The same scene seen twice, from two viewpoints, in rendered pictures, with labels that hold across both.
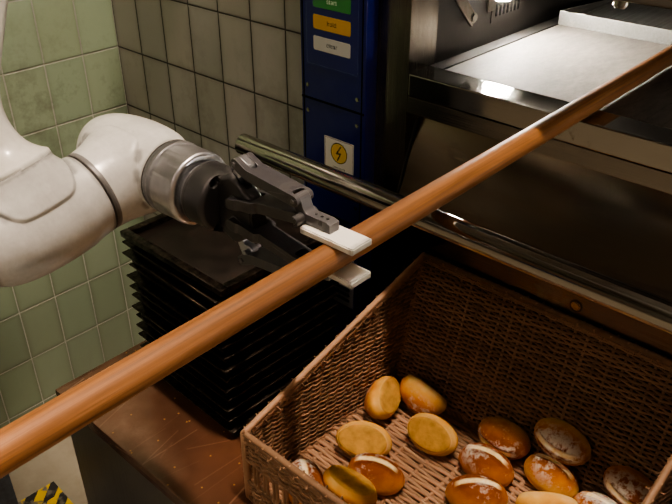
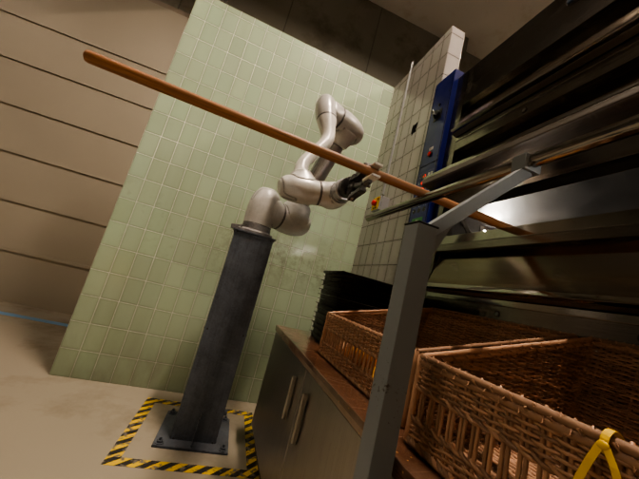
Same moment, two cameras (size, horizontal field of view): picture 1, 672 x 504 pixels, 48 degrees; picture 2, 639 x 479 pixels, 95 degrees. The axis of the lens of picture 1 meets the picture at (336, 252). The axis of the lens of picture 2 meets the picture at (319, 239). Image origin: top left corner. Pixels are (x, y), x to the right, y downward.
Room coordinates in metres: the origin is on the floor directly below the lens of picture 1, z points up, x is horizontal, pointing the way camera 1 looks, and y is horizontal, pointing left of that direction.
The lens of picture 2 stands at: (-0.15, -0.37, 0.79)
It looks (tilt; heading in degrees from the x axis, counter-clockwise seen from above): 10 degrees up; 32
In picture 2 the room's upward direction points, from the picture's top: 14 degrees clockwise
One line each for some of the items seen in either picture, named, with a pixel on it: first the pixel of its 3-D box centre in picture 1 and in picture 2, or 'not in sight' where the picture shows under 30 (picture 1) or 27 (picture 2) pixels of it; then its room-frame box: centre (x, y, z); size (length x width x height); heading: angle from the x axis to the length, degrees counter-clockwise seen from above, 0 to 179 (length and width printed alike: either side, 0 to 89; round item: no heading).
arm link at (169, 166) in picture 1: (189, 183); (343, 190); (0.80, 0.17, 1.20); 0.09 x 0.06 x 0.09; 138
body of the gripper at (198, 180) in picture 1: (231, 203); (351, 185); (0.75, 0.12, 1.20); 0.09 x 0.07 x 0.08; 48
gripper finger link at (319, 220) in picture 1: (315, 211); not in sight; (0.66, 0.02, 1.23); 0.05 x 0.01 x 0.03; 48
